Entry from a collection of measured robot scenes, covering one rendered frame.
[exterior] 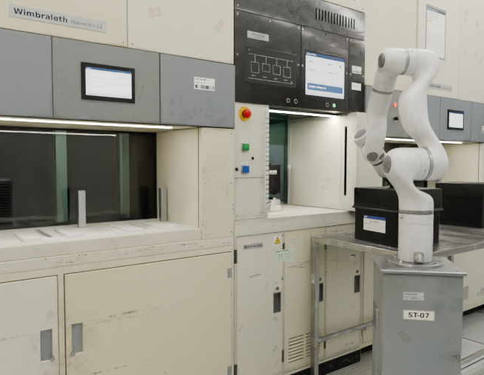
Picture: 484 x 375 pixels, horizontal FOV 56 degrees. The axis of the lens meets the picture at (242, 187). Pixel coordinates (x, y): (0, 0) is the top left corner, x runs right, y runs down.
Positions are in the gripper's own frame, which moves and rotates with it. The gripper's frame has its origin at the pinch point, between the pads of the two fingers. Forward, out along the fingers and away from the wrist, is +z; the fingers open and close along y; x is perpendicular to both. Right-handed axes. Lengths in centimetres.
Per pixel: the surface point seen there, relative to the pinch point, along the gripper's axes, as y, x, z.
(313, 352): 27, 80, 43
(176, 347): 21, 120, -24
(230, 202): 25, 58, -47
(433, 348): -51, 63, 14
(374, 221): 0.0, 21.7, 3.2
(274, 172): 86, 7, -12
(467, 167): 67, -107, 98
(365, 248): -3.8, 35.6, 4.9
